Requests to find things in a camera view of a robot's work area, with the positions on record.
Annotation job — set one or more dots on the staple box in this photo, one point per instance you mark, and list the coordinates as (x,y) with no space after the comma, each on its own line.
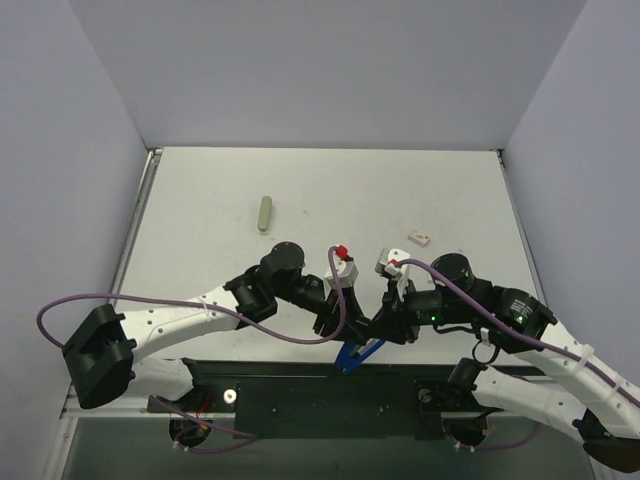
(419,238)

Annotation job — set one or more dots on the beige stapler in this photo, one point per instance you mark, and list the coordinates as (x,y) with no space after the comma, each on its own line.
(264,214)

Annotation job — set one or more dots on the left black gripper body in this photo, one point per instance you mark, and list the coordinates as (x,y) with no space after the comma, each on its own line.
(333,317)

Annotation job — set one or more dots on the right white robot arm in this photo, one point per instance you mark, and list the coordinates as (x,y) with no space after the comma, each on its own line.
(590,402)

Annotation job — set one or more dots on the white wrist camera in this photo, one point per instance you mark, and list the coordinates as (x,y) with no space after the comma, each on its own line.
(388,266)
(342,271)

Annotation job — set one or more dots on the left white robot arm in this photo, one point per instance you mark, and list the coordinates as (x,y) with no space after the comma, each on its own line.
(112,354)

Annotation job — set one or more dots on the blue stapler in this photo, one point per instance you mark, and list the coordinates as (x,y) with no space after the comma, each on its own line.
(351,355)

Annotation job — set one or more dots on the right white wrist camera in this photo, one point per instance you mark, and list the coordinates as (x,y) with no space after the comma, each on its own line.
(388,266)

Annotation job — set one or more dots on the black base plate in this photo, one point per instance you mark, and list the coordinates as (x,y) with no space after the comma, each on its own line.
(316,401)

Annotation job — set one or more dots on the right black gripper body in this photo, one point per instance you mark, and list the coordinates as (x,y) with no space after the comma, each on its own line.
(393,316)

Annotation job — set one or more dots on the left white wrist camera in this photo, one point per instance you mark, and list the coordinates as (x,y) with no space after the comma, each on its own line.
(342,271)

